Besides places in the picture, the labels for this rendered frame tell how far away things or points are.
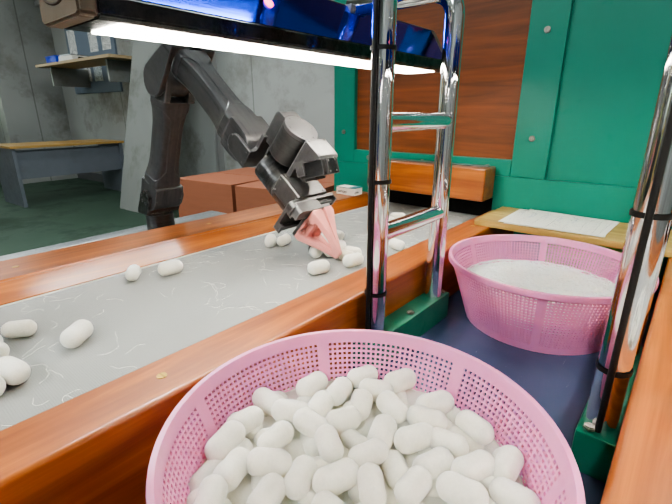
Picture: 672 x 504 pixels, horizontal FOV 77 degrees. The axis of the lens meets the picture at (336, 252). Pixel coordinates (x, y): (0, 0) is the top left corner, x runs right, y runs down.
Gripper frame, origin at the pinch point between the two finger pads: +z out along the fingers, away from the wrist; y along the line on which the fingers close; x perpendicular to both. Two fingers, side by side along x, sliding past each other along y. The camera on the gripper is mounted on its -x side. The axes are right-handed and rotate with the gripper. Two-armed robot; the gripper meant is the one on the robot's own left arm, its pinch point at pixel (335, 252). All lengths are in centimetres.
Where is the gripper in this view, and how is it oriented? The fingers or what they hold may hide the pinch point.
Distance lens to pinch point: 66.8
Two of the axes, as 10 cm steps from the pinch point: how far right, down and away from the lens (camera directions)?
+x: -4.9, 6.0, 6.3
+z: 5.9, 7.6, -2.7
